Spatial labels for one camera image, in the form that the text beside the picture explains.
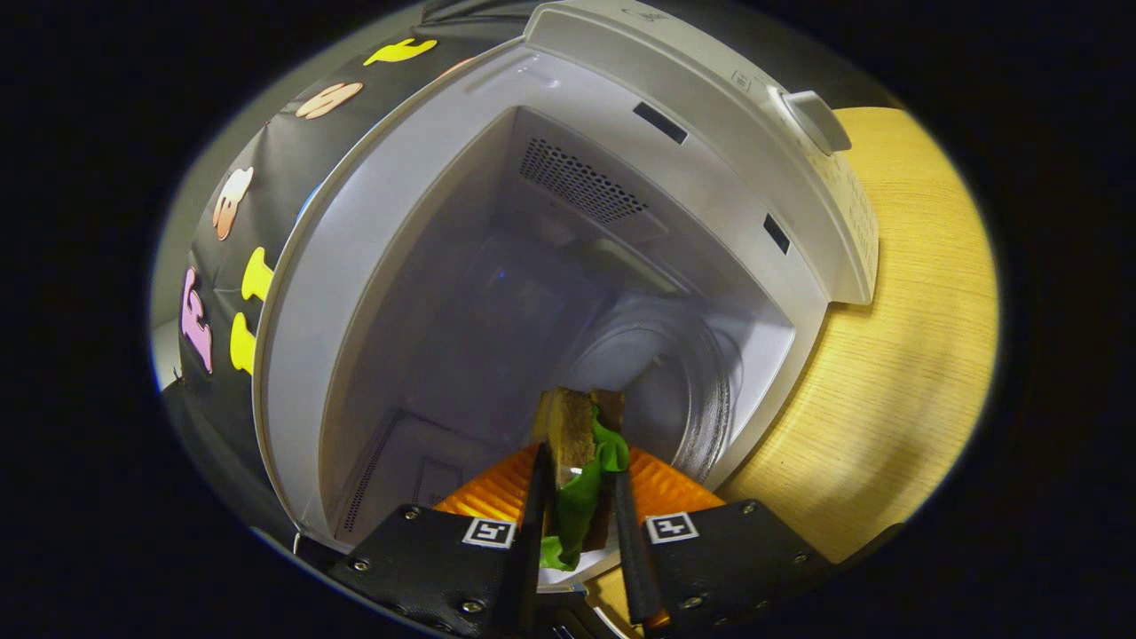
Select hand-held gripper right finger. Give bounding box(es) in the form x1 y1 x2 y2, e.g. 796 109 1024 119
612 446 835 631

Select brown bread lettuce sandwich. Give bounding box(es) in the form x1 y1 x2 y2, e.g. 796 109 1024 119
531 386 631 572

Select white microwave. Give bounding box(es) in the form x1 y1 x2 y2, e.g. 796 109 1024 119
251 0 881 547

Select glass turntable plate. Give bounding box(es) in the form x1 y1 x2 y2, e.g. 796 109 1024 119
568 297 742 485

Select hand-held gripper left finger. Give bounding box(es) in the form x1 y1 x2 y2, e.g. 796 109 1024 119
328 442 551 639

